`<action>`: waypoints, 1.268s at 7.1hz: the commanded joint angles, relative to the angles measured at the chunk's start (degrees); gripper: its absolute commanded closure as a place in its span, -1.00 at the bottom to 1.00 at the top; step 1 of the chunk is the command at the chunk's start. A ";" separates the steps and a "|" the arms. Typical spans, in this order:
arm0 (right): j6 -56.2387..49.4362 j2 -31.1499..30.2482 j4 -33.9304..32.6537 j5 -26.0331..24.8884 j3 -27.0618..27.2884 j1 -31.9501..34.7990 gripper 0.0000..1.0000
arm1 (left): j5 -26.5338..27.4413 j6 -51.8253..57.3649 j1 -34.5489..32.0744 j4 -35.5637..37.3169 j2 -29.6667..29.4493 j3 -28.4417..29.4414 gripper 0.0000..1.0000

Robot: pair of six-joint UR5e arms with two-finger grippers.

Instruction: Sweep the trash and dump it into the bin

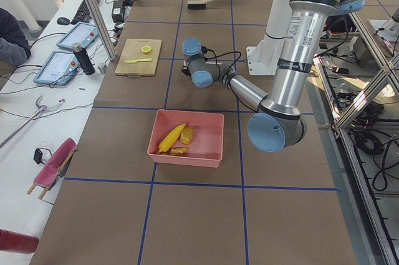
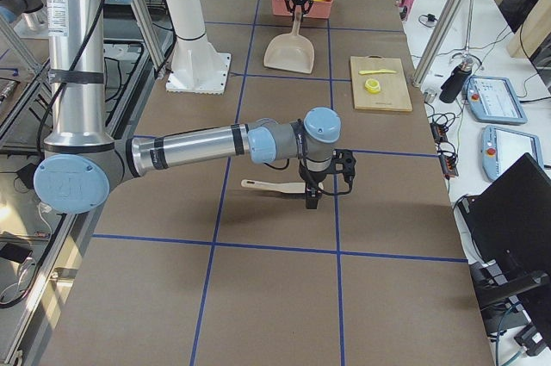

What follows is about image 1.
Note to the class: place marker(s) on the yellow plastic knife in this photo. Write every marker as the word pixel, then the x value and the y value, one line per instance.
pixel 133 61

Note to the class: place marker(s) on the lower teach pendant tablet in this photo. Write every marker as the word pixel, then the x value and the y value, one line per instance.
pixel 58 69

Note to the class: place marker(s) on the black computer mouse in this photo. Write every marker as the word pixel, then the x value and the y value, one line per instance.
pixel 63 21

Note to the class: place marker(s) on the teach pendant tablet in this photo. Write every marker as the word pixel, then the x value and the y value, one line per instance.
pixel 58 69
pixel 82 33

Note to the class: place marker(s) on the red bottle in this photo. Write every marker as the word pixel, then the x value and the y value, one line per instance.
pixel 18 243

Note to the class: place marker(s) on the bamboo cutting board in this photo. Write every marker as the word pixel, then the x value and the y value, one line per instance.
pixel 132 50

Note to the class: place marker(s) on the metal tripod stand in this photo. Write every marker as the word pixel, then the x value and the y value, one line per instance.
pixel 40 108

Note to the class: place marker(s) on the person in dark jacket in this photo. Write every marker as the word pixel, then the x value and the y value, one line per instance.
pixel 15 49

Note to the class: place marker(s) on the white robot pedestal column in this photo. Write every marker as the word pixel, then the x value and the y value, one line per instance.
pixel 263 59

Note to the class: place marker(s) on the pink cloth rack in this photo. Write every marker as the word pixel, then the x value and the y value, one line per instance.
pixel 54 167

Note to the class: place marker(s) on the aluminium frame post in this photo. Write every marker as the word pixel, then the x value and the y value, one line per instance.
pixel 101 27

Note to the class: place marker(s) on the upper teach pendant tablet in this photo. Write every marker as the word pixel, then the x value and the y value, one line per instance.
pixel 82 33

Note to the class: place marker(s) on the beige hand brush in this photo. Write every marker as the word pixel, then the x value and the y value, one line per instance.
pixel 198 4

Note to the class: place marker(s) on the black keyboard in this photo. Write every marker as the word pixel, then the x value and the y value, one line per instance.
pixel 82 14

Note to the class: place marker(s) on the black water bottle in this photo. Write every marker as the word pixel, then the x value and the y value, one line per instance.
pixel 83 58

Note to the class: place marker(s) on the yellow lemon slice toy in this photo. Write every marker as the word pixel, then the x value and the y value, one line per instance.
pixel 146 49

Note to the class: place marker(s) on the pink plastic bin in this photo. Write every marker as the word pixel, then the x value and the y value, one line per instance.
pixel 206 148

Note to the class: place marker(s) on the black power adapter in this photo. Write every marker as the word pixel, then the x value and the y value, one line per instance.
pixel 118 11

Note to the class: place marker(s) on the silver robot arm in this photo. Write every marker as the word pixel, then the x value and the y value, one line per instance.
pixel 278 122

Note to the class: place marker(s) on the yellow toy corn cob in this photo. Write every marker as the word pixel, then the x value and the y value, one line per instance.
pixel 170 139

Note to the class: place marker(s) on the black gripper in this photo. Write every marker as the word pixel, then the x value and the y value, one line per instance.
pixel 186 70

